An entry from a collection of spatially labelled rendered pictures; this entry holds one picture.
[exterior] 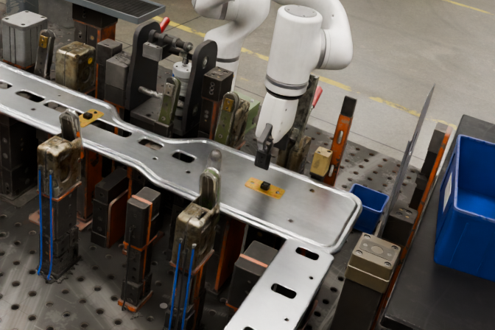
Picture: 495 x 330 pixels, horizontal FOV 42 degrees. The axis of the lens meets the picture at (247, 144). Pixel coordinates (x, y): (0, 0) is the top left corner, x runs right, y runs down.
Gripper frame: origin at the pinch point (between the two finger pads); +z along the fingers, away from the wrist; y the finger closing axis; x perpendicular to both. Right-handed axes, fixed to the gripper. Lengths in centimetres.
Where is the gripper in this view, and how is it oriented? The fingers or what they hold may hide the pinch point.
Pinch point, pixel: (271, 153)
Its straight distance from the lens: 134.5
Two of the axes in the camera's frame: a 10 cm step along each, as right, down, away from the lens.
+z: -1.5, 8.4, 5.3
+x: 8.9, 3.5, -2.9
